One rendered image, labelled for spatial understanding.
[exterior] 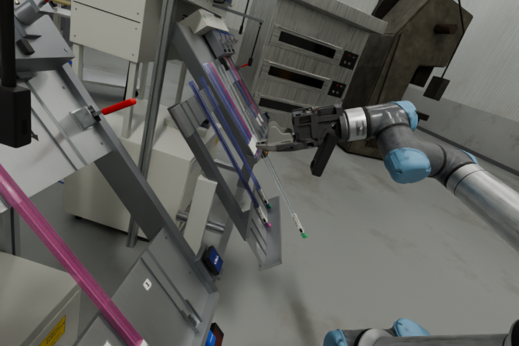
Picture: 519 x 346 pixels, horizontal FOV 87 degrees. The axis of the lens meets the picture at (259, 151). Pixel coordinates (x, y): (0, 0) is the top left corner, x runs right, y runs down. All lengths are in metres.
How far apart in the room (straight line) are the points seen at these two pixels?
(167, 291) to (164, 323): 0.05
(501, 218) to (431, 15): 4.38
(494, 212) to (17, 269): 0.99
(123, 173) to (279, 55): 3.24
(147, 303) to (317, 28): 3.63
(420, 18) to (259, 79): 2.43
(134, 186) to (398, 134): 0.54
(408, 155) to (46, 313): 0.80
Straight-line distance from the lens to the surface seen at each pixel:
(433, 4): 4.89
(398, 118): 0.66
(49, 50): 0.52
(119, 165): 0.59
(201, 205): 0.88
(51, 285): 0.84
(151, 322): 0.55
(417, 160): 0.60
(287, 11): 3.67
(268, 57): 3.63
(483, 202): 0.65
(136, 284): 0.54
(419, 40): 4.84
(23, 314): 0.81
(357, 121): 0.65
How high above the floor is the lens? 1.25
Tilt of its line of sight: 21 degrees down
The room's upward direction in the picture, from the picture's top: 18 degrees clockwise
